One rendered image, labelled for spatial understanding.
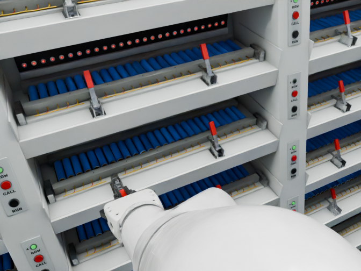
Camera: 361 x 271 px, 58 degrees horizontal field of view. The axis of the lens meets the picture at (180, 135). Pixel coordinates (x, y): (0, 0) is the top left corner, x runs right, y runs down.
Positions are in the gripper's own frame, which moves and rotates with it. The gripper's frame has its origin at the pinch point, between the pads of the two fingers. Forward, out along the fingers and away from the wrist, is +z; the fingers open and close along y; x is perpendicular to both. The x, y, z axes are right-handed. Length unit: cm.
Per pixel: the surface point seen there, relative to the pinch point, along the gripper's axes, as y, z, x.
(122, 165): 2.9, 10.5, 3.7
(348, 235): 81, 23, -56
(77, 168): -7.3, 14.2, 5.6
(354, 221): 86, 24, -52
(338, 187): 77, 21, -33
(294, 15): 49, -3, 28
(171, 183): 12.4, 6.3, -3.4
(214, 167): 24.4, 6.2, -3.3
